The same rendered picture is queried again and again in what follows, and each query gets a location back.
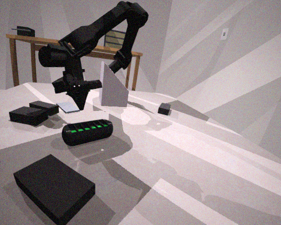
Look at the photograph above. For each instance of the dark grey controller unit with green rocker switches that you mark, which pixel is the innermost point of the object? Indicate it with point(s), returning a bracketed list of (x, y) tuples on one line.
[(84, 132)]

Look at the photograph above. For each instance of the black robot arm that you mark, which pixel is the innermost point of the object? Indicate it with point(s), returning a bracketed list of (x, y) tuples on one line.
[(85, 39)]

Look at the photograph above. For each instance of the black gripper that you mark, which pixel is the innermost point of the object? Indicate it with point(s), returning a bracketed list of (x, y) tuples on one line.
[(80, 93)]

